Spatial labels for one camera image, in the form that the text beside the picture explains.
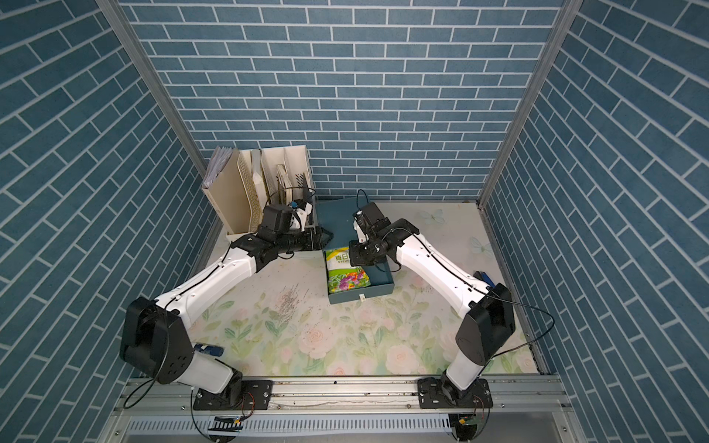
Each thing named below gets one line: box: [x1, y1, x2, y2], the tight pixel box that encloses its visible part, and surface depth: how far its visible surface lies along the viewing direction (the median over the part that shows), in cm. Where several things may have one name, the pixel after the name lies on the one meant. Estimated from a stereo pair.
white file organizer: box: [201, 144, 317, 237], surface depth 102 cm
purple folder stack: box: [202, 145, 233, 190], surface depth 92 cm
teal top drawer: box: [323, 250, 396, 305], surface depth 76 cm
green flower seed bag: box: [325, 247, 372, 294], surface depth 79 cm
